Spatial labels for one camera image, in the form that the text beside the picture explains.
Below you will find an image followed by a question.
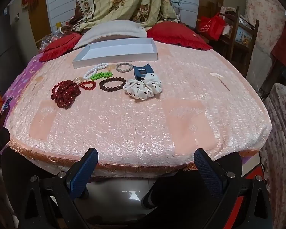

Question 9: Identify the white bead bracelet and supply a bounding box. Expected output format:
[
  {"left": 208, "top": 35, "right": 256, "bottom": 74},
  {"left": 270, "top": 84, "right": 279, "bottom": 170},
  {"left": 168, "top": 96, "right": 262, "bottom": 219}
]
[{"left": 83, "top": 62, "right": 109, "bottom": 80}]

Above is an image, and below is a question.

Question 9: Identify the red bead bracelet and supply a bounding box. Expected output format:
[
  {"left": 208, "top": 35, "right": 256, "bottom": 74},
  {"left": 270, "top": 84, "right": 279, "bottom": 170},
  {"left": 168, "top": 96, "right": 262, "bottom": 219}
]
[{"left": 80, "top": 81, "right": 96, "bottom": 91}]

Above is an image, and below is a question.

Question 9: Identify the red shopping bag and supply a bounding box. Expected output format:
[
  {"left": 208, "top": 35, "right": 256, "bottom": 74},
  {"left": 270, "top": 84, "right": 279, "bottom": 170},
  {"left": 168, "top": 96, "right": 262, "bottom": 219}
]
[{"left": 197, "top": 13, "right": 227, "bottom": 41}]

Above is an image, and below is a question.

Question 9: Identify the silver braided bracelet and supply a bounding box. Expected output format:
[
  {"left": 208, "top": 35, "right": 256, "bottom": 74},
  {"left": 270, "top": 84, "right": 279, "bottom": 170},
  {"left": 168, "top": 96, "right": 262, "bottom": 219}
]
[{"left": 116, "top": 62, "right": 133, "bottom": 72}]

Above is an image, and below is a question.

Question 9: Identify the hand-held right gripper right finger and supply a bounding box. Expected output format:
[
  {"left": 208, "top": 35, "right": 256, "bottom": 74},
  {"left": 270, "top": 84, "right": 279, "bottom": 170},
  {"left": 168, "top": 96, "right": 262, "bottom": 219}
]
[{"left": 142, "top": 148, "right": 274, "bottom": 229}]

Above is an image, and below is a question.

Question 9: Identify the white pillow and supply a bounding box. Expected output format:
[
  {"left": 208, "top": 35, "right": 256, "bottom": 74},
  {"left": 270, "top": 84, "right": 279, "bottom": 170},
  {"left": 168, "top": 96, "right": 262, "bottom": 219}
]
[{"left": 73, "top": 20, "right": 148, "bottom": 50}]

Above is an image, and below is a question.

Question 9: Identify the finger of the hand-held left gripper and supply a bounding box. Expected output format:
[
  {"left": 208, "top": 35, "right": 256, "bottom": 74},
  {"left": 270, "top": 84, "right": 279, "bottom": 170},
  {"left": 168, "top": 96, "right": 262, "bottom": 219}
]
[{"left": 0, "top": 128, "right": 10, "bottom": 163}]

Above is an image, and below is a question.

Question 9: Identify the purple flowered bedsheet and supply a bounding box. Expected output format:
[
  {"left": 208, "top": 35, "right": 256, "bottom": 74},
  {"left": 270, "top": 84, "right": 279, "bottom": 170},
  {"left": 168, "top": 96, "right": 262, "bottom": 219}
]
[{"left": 0, "top": 52, "right": 44, "bottom": 139}]

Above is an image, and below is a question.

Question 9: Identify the blue hair claw clip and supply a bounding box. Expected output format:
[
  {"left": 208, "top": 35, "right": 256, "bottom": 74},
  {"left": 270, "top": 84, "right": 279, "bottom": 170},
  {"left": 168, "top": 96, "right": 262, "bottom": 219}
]
[{"left": 133, "top": 63, "right": 155, "bottom": 80}]

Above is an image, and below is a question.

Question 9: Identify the white printed scrunchie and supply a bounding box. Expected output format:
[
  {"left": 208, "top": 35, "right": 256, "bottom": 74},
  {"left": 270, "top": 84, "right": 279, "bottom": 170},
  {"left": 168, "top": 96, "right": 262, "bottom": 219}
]
[{"left": 123, "top": 73, "right": 162, "bottom": 101}]

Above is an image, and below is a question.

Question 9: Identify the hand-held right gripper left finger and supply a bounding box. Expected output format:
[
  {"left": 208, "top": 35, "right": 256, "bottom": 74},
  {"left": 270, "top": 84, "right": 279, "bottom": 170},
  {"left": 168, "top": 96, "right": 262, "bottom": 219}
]
[{"left": 19, "top": 148, "right": 99, "bottom": 229}]

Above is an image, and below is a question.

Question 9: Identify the large red ruffled cushion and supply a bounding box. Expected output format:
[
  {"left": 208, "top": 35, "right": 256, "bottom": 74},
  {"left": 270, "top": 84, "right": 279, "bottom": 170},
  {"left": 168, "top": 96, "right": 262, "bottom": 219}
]
[{"left": 146, "top": 22, "right": 212, "bottom": 51}]

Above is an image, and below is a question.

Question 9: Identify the grey cabinet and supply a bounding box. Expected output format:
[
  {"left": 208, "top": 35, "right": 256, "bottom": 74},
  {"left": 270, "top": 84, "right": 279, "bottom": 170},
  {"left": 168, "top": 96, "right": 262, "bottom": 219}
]
[{"left": 0, "top": 12, "right": 39, "bottom": 77}]

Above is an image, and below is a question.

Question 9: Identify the floral fabric cover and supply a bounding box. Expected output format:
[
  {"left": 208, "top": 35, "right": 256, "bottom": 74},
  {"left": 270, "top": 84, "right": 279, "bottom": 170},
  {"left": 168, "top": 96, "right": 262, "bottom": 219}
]
[{"left": 260, "top": 83, "right": 286, "bottom": 229}]

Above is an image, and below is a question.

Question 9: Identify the green bead bracelet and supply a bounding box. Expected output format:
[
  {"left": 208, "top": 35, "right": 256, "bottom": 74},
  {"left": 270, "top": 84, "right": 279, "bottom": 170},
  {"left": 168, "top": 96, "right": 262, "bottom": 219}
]
[{"left": 91, "top": 71, "right": 113, "bottom": 81}]

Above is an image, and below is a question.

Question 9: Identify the dark red polka-dot scrunchie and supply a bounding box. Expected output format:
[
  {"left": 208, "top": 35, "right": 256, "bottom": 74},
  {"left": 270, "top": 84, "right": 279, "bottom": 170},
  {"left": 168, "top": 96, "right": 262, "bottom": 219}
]
[{"left": 51, "top": 81, "right": 82, "bottom": 109}]

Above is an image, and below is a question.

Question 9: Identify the wooden shelf rack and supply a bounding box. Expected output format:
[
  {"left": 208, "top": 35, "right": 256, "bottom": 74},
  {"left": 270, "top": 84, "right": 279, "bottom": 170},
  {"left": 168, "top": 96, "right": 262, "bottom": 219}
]
[{"left": 219, "top": 6, "right": 260, "bottom": 77}]

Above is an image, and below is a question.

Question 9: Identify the floral checked blanket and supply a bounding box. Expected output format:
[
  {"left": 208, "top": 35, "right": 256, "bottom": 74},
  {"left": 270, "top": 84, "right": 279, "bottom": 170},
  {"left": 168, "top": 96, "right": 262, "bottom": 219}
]
[{"left": 62, "top": 0, "right": 180, "bottom": 32}]

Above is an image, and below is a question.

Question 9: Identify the small red ruffled cushion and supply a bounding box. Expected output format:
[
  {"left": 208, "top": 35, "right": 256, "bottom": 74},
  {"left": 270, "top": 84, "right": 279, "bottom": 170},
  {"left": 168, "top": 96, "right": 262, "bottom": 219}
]
[{"left": 39, "top": 33, "right": 83, "bottom": 62}]

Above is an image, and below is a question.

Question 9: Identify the dark brown bead bracelet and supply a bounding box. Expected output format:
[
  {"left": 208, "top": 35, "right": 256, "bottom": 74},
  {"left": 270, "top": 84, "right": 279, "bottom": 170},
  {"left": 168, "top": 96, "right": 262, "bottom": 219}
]
[{"left": 99, "top": 77, "right": 127, "bottom": 92}]

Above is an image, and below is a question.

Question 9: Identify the clear plastic bag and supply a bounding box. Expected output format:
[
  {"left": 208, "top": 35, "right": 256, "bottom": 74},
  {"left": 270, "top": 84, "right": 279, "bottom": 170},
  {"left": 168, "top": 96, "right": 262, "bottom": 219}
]
[{"left": 39, "top": 35, "right": 55, "bottom": 50}]

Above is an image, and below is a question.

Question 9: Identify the white cardboard box tray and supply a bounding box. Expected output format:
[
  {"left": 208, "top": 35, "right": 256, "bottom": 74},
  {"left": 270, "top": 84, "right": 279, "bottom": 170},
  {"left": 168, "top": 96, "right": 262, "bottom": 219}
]
[{"left": 72, "top": 38, "right": 158, "bottom": 69}]

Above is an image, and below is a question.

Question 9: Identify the floral curtain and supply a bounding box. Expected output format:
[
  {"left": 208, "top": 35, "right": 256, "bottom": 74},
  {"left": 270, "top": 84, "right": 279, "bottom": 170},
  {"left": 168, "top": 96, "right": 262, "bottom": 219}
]
[{"left": 245, "top": 0, "right": 286, "bottom": 53}]

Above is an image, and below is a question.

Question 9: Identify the dark blue object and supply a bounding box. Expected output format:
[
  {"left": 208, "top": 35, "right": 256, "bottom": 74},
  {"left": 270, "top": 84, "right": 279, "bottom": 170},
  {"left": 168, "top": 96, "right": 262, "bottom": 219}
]
[{"left": 2, "top": 97, "right": 13, "bottom": 111}]

